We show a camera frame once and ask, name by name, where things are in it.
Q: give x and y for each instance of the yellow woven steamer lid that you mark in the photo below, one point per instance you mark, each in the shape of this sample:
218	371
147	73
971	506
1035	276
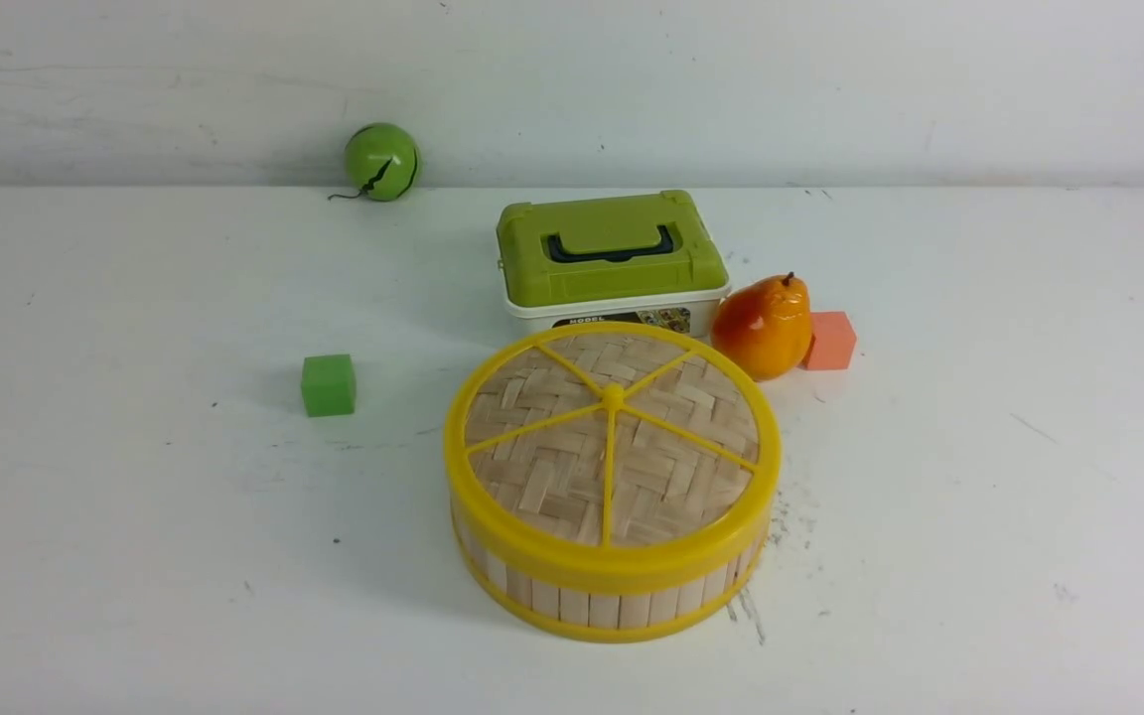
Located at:
612	458

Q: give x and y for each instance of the yellow bamboo steamer base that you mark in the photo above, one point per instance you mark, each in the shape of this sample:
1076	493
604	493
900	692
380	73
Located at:
611	618

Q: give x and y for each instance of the green lidded storage box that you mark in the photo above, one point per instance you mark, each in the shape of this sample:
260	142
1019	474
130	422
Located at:
639	259

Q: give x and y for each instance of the orange toy pear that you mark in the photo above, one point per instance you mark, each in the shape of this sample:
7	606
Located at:
765	328

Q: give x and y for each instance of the green foam cube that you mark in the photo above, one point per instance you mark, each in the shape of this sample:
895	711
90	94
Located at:
328	385

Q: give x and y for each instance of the orange foam cube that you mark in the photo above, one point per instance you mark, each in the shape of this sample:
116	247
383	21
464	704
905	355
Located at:
833	342

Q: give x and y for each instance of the green toy ball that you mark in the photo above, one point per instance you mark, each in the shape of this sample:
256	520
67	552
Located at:
383	162

